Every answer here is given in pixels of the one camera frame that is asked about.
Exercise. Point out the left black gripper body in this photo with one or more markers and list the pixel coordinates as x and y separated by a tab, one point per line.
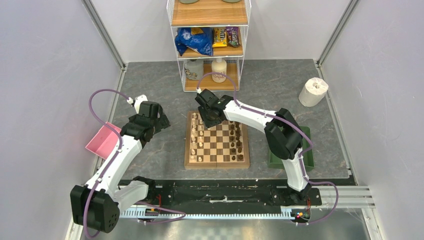
132	119

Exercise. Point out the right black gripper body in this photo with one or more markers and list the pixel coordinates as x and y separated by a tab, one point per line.
209	120

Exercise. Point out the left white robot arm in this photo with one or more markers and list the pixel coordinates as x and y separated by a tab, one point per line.
98	203

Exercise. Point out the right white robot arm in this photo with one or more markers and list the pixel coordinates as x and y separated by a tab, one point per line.
283	134

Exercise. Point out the wooden chess board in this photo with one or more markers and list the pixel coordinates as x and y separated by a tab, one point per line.
219	147

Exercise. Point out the pink tray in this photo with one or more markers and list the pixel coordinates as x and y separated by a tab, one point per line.
103	143

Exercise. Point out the grey bottle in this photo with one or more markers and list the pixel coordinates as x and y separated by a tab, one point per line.
194	69

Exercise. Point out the cream bottle pink lettering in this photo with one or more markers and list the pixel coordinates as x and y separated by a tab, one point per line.
219	69

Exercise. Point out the blue snack bag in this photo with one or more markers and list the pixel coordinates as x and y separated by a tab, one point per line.
199	39

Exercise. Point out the yellow candy bag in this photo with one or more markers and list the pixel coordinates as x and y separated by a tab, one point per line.
219	37

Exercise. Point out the brown candy bag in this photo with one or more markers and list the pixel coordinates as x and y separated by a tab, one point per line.
233	39

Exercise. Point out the green tray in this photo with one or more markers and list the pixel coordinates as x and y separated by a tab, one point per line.
274	162

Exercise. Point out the white paper towel roll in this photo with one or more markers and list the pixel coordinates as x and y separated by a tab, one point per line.
314	90

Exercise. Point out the white wire wooden shelf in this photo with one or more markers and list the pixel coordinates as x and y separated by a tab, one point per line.
211	13

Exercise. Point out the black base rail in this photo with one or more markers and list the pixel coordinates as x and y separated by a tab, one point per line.
230	199

